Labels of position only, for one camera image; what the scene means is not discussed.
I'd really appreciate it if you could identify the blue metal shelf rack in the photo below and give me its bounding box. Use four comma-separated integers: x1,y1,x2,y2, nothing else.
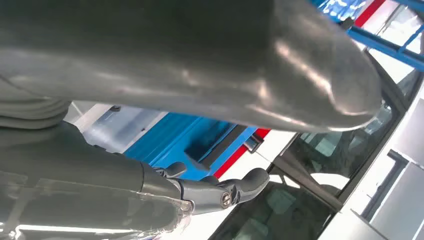
82,0,424,182

